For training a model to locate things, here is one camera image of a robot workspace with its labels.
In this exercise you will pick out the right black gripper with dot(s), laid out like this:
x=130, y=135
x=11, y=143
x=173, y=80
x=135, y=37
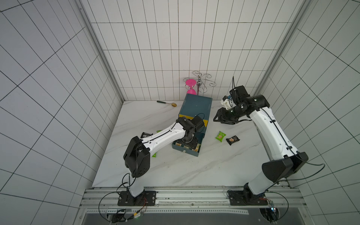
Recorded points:
x=228, y=116

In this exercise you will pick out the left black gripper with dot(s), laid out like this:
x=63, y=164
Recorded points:
x=193, y=144

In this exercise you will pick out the teal bottom drawer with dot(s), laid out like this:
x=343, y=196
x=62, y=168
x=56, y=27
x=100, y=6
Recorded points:
x=185, y=149

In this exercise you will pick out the black brown cookie packet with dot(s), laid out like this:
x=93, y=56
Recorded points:
x=232, y=140

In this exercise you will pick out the yellow drawer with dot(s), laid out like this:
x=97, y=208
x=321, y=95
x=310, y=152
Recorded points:
x=201, y=115

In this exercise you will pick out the teal drawer cabinet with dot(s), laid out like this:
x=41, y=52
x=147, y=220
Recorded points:
x=194, y=104

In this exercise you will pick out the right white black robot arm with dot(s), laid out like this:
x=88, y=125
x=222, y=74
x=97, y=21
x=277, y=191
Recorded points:
x=285, y=159

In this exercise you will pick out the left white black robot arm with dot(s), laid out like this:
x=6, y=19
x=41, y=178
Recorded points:
x=137, y=157

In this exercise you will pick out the pink hourglass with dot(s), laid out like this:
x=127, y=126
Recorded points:
x=190, y=84

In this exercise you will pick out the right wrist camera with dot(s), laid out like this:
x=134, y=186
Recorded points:
x=227, y=102

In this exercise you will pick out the black handled gold spoon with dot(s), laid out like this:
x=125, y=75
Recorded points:
x=162, y=102

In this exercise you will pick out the silver wire cup rack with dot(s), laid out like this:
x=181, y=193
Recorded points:
x=203, y=81

